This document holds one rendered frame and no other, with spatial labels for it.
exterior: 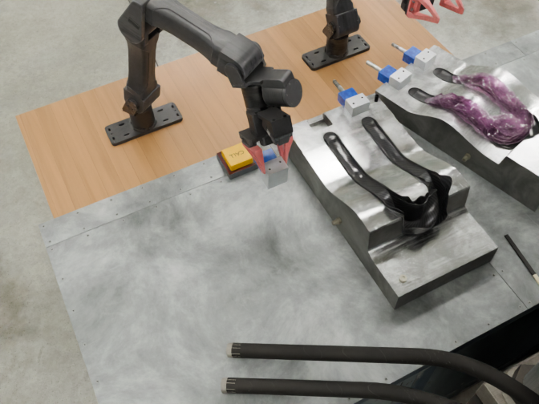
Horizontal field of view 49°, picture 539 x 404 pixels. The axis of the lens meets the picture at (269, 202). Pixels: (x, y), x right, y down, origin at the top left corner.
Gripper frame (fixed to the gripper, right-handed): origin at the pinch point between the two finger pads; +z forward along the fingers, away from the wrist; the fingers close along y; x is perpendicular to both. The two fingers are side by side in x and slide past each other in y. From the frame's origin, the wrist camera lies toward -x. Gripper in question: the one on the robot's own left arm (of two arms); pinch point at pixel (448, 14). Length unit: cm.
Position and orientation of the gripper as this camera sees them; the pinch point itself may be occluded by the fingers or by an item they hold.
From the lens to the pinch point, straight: 134.3
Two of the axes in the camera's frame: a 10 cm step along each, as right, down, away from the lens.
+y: 8.8, -3.9, 2.6
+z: 4.7, 7.4, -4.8
